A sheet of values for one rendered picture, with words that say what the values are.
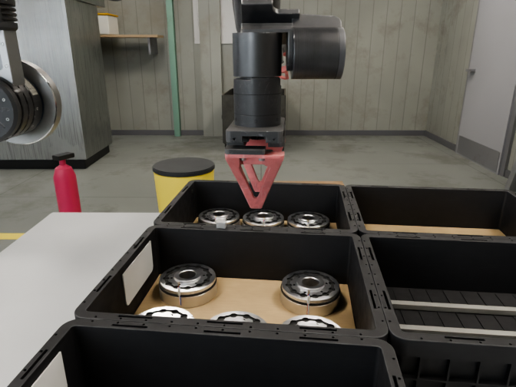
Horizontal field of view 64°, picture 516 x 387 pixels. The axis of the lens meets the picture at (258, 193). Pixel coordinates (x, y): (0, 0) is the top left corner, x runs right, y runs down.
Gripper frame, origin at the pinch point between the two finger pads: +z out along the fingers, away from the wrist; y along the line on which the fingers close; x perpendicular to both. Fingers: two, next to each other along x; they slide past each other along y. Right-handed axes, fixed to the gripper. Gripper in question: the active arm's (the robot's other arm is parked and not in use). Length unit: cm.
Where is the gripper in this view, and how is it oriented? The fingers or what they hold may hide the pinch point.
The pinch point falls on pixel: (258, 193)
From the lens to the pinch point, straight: 53.8
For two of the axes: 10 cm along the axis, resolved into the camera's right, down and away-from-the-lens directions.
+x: -10.0, -0.2, 0.8
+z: 0.1, 9.4, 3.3
